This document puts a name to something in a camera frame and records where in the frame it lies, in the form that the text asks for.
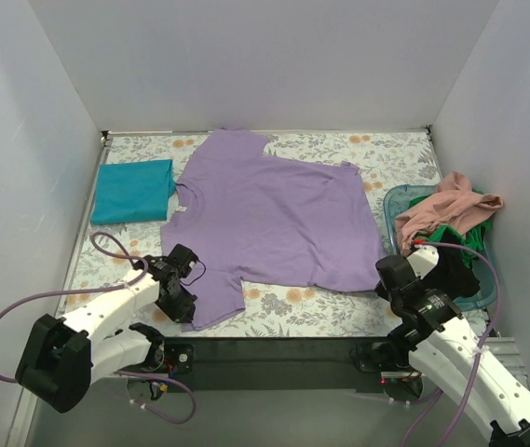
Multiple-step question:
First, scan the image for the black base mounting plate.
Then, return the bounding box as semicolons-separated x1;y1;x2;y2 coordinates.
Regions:
129;337;424;400

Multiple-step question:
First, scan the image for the green t shirt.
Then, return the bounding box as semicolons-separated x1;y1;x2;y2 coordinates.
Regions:
408;195;493;268

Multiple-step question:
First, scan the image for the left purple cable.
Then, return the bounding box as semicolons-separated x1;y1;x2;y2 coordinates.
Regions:
0;231;198;425

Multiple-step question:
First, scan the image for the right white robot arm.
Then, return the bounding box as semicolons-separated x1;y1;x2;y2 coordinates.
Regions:
375;247;530;446

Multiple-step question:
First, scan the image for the floral table mat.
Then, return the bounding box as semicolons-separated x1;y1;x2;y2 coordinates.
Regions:
58;131;442;337

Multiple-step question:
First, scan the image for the folded teal t shirt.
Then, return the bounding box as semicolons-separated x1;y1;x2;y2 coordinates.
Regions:
90;159;175;225

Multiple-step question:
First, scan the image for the purple t shirt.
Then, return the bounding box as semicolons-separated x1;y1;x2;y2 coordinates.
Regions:
160;129;385;332

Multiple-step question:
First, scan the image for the teal plastic basket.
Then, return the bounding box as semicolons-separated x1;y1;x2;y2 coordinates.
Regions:
383;184;496;311

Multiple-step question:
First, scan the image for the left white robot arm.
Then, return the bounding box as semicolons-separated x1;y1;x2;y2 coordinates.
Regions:
15;245;199;413

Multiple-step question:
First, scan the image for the purple cable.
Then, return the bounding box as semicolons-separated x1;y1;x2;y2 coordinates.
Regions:
0;231;198;425
401;239;503;447

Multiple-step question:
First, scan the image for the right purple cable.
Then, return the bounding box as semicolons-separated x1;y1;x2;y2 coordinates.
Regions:
401;239;503;447

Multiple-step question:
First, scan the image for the pink t shirt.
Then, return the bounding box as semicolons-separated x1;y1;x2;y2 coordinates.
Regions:
394;171;504;254

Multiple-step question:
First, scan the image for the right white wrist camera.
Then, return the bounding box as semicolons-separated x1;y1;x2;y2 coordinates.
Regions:
406;239;440;279

